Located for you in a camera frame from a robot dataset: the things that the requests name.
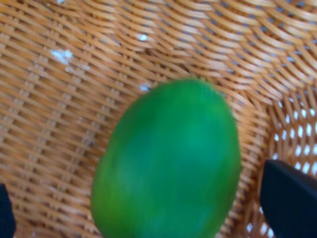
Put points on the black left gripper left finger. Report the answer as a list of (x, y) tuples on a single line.
[(7, 220)]

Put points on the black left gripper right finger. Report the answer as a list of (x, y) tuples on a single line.
[(288, 198)]

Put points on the orange woven basket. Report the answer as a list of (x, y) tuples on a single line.
[(70, 68)]

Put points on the green lemon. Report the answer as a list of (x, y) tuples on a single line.
[(171, 167)]

